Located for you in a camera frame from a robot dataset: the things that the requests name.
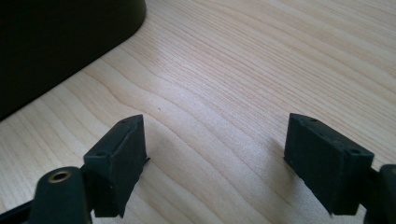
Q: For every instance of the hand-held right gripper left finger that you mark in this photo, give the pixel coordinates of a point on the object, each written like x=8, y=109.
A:
x=120, y=168

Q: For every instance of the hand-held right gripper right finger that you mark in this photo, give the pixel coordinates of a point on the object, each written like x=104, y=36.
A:
x=327, y=168

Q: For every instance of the clear plastic container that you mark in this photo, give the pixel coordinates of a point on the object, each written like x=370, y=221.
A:
x=59, y=43

